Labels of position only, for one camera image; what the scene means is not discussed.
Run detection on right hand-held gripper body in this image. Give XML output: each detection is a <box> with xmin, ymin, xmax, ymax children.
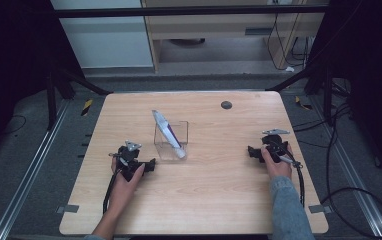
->
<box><xmin>260</xmin><ymin>128</ymin><xmax>304</xmax><ymax>169</ymax></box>

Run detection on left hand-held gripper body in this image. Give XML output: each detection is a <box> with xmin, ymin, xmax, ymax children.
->
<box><xmin>108</xmin><ymin>139</ymin><xmax>147</xmax><ymax>183</ymax></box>

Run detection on clear ribbed plastic container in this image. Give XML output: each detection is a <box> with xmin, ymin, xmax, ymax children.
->
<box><xmin>153</xmin><ymin>120</ymin><xmax>190</xmax><ymax>163</ymax></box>

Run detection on white and purple toothpaste tube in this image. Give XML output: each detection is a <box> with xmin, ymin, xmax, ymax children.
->
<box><xmin>151</xmin><ymin>109</ymin><xmax>187</xmax><ymax>160</ymax></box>

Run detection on person's right hand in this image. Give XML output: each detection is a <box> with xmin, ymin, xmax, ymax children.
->
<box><xmin>260</xmin><ymin>143</ymin><xmax>294</xmax><ymax>181</ymax></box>

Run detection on person's left hand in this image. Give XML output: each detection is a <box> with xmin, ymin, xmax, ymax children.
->
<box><xmin>110</xmin><ymin>156</ymin><xmax>146</xmax><ymax>211</ymax></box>

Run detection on yellow and black floor tape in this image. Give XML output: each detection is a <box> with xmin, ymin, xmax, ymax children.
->
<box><xmin>80</xmin><ymin>98</ymin><xmax>94</xmax><ymax>117</ymax></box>
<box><xmin>294</xmin><ymin>95</ymin><xmax>314</xmax><ymax>111</ymax></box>

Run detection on black metal stand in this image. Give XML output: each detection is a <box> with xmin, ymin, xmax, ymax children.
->
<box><xmin>264</xmin><ymin>61</ymin><xmax>336</xmax><ymax>127</ymax></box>
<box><xmin>44</xmin><ymin>65</ymin><xmax>114</xmax><ymax>132</ymax></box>

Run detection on grey tape strip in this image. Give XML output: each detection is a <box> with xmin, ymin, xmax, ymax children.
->
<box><xmin>308</xmin><ymin>204</ymin><xmax>333</xmax><ymax>215</ymax></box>
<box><xmin>55</xmin><ymin>204</ymin><xmax>80</xmax><ymax>215</ymax></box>

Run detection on white cabinet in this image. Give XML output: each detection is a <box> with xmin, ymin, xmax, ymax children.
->
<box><xmin>50</xmin><ymin>0</ymin><xmax>154</xmax><ymax>70</ymax></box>

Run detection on dark curtain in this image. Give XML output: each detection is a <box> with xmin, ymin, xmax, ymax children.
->
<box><xmin>308</xmin><ymin>0</ymin><xmax>382</xmax><ymax>186</ymax></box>
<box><xmin>0</xmin><ymin>0</ymin><xmax>84</xmax><ymax>164</ymax></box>

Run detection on light wooden desk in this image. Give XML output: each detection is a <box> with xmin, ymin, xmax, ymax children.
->
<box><xmin>140</xmin><ymin>0</ymin><xmax>330</xmax><ymax>75</ymax></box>

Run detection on black horizontal bar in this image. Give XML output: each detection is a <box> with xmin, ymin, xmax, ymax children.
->
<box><xmin>53</xmin><ymin>4</ymin><xmax>331</xmax><ymax>19</ymax></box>

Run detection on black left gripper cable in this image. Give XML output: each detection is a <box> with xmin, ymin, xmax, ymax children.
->
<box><xmin>102</xmin><ymin>168</ymin><xmax>122</xmax><ymax>215</ymax></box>

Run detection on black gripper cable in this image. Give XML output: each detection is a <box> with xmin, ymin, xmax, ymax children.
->
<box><xmin>102</xmin><ymin>168</ymin><xmax>122</xmax><ymax>215</ymax></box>
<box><xmin>291</xmin><ymin>156</ymin><xmax>306</xmax><ymax>208</ymax></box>

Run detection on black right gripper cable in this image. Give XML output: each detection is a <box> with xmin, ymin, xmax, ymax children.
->
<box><xmin>291</xmin><ymin>156</ymin><xmax>306</xmax><ymax>208</ymax></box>

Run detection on aluminium floor rail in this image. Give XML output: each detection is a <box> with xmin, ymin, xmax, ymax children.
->
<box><xmin>0</xmin><ymin>99</ymin><xmax>71</xmax><ymax>240</ymax></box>
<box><xmin>311</xmin><ymin>95</ymin><xmax>382</xmax><ymax>240</ymax></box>

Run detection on black hanging desk cables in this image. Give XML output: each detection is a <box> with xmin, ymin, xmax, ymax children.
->
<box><xmin>266</xmin><ymin>12</ymin><xmax>311</xmax><ymax>72</ymax></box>

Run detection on thin black floor cable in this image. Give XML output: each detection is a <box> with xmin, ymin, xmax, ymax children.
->
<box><xmin>1</xmin><ymin>114</ymin><xmax>28</xmax><ymax>136</ymax></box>

